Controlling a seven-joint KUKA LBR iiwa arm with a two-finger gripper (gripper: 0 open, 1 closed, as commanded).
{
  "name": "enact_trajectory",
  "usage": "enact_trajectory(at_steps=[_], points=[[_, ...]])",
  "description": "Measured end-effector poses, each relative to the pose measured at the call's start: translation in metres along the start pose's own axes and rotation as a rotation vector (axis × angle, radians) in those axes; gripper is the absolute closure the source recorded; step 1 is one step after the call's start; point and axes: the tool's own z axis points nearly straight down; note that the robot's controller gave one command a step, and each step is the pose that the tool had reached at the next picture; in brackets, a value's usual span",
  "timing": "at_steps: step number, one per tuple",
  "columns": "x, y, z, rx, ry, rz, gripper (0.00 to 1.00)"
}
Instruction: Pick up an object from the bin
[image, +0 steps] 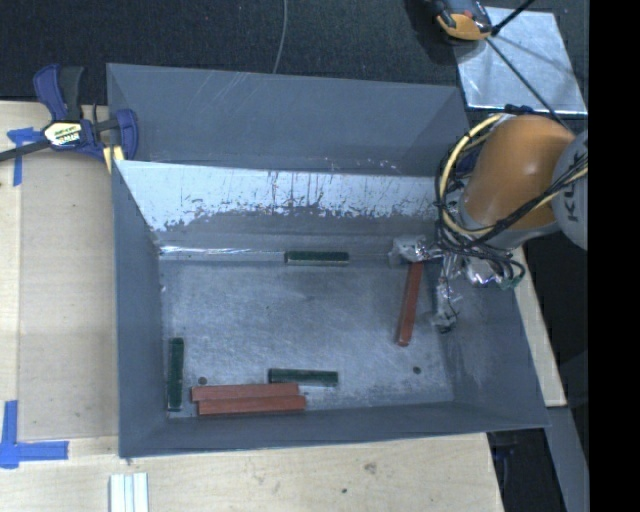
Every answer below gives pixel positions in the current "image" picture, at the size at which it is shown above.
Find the dark green flat block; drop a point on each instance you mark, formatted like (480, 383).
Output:
(317, 258)
(302, 376)
(175, 375)

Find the grey metal bin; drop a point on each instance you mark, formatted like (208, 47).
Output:
(300, 310)

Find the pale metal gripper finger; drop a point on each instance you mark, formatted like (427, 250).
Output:
(407, 250)
(445, 302)

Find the red-brown flat block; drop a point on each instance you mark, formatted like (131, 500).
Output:
(255, 406)
(410, 305)
(240, 391)

